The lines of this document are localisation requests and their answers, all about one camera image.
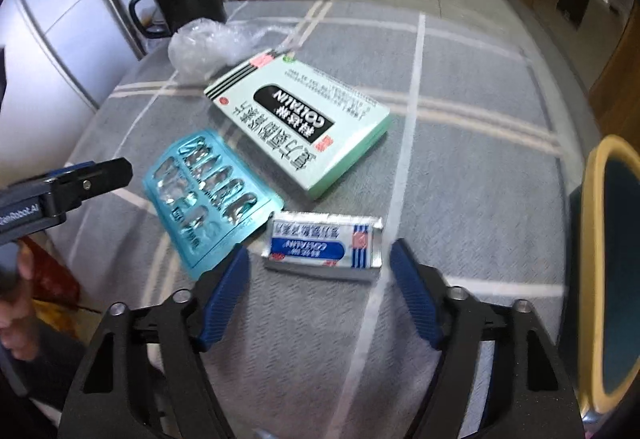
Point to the silver blue foil sachet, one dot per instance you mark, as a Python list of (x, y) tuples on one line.
[(320, 246)]

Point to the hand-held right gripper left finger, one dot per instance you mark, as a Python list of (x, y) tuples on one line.
[(227, 294)]

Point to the red patterned cloth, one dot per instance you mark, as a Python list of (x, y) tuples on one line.
[(55, 279)]

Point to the clear plastic wrap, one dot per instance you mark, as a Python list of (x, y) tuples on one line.
[(205, 44)]

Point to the wooden door panel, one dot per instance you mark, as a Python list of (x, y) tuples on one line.
[(620, 89)]

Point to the teal bin with yellow rim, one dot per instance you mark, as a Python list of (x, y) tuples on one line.
[(592, 219)]

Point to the grey plaid tablecloth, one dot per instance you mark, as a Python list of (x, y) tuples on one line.
[(475, 169)]

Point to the teal blister pack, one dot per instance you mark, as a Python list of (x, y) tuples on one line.
[(200, 199)]

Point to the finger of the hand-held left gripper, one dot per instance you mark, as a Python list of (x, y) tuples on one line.
[(90, 181)]

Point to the green white medicine box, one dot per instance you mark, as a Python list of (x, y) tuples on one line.
[(310, 129)]

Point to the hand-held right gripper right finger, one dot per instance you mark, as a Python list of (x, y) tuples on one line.
[(412, 291)]

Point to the person's left hand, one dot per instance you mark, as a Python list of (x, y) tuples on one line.
[(15, 319)]

